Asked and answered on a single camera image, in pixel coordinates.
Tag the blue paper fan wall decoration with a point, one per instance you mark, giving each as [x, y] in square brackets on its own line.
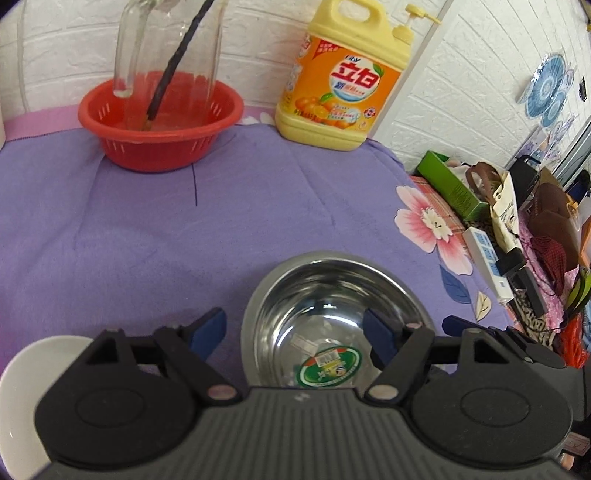
[551, 84]

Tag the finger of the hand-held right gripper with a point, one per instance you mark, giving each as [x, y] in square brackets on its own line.
[455, 325]

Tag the black power adapter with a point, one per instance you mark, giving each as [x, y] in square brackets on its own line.
[510, 261]

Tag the green cardboard box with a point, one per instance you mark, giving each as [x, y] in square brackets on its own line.
[443, 181]

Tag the brown leather bag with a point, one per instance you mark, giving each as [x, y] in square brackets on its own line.
[551, 212]

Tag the white power strip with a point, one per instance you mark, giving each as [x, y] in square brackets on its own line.
[485, 259]

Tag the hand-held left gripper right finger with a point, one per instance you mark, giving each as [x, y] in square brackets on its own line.
[381, 334]

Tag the pink checked cloth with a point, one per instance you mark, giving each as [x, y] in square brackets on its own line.
[442, 216]

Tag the black appliance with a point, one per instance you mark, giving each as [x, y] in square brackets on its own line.
[526, 180]

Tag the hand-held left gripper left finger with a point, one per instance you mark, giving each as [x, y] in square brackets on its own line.
[208, 330]

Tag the red plastic basket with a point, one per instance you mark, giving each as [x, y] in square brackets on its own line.
[152, 148]

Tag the beige paper bag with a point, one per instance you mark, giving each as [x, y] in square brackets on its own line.
[505, 208]

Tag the black stick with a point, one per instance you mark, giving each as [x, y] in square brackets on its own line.
[171, 74]

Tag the dark red mesh cloth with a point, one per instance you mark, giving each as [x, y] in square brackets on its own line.
[551, 258]

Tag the white plate with floral print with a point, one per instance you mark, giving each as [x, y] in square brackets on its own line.
[23, 392]

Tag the clear glass jar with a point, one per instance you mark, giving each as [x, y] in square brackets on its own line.
[129, 46]

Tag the yellow detergent bottle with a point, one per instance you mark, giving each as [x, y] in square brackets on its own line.
[323, 121]

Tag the purple floral tablecloth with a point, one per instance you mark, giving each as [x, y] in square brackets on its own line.
[138, 221]

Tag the stainless steel bowl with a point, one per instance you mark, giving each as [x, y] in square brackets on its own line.
[300, 314]

